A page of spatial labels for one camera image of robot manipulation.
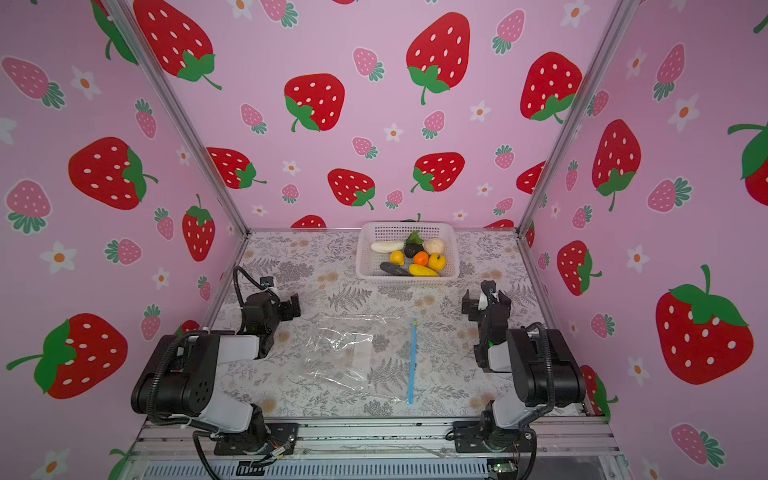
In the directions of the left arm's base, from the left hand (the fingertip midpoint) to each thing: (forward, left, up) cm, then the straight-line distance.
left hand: (282, 295), depth 95 cm
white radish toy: (+23, -33, -1) cm, 41 cm away
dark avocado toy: (+21, -42, 0) cm, 47 cm away
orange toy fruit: (+17, -46, -1) cm, 49 cm away
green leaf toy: (+25, -44, +1) cm, 50 cm away
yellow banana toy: (+11, -46, -1) cm, 47 cm away
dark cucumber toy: (+13, -36, -2) cm, 38 cm away
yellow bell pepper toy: (+15, -51, 0) cm, 54 cm away
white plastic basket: (+16, -27, -2) cm, 31 cm away
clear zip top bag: (-17, -27, -6) cm, 33 cm away
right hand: (0, -65, +4) cm, 65 cm away
